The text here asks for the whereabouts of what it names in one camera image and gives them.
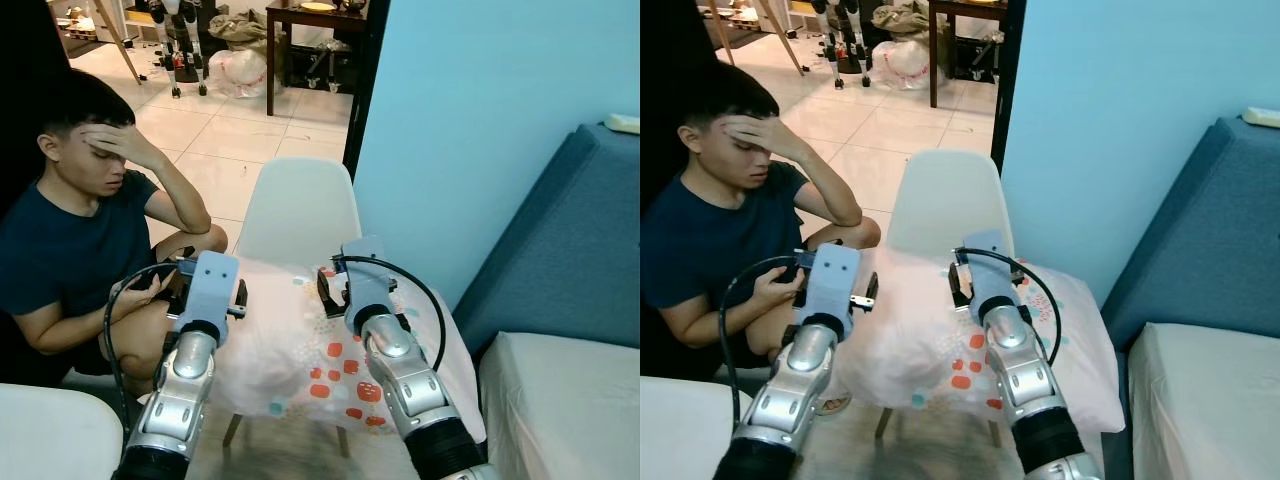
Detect pink patterned pillow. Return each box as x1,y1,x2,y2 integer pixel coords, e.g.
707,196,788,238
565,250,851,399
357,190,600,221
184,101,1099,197
850,245,1126,436
210,258,488,441

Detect black phone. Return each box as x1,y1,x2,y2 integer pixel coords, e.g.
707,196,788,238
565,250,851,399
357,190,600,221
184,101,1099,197
760,253,813,299
128,262,187,301

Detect person in dark t-shirt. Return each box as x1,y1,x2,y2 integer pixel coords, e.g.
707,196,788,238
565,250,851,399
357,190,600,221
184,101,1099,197
640,62,883,416
0,68,229,386

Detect clear plastic bag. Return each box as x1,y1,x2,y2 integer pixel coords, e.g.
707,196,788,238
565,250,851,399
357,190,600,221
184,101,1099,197
870,40,931,91
207,47,269,99

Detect black metal equipment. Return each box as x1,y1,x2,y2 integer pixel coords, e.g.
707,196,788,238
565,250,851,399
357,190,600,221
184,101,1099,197
950,35,1006,83
288,42,353,93

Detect blue upholstered headboard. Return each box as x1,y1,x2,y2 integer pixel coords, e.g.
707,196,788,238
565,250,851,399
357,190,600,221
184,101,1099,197
1100,117,1280,351
452,122,641,353

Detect white mattress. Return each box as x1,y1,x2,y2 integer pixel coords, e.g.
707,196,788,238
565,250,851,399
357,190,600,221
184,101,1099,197
478,330,641,480
1128,322,1280,480

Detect standing humanoid robot legs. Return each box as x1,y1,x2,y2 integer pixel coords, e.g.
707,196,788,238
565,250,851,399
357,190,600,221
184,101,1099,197
148,0,211,98
812,0,873,89

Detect wooden easel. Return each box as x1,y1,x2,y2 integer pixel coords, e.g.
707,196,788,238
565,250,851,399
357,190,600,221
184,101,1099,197
712,0,806,76
92,0,143,86

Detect grey green cloth bag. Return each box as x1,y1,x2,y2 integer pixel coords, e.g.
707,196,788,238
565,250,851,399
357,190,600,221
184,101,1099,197
208,8,269,46
872,3,931,41

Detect dark wooden table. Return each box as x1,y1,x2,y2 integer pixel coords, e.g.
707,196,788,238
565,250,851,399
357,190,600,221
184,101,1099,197
265,0,373,116
928,0,1011,109

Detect black door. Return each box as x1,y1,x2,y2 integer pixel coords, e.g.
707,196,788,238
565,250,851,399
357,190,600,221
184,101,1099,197
640,0,716,201
0,0,73,216

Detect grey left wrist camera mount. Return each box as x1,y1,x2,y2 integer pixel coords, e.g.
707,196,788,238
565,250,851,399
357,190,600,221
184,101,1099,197
803,243,863,323
183,250,242,326

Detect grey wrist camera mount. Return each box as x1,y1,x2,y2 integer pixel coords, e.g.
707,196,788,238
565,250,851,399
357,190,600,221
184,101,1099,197
340,237,399,321
803,243,863,323
183,250,242,326
962,230,1022,313

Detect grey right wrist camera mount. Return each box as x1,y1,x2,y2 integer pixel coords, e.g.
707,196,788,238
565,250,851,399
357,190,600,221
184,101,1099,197
962,230,1022,313
340,237,399,321

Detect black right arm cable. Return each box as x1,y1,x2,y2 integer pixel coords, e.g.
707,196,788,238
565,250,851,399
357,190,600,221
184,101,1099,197
955,248,1062,366
332,254,448,373

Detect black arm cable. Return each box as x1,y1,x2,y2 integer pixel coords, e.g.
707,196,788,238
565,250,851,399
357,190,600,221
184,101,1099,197
103,258,191,426
955,248,1062,366
332,254,448,373
718,254,806,411

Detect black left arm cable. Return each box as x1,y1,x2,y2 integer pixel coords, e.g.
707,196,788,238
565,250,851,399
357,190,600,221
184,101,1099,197
718,254,806,411
103,258,191,426

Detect black door frame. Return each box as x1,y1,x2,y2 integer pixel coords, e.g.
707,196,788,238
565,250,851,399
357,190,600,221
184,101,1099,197
343,0,391,179
990,0,1029,173

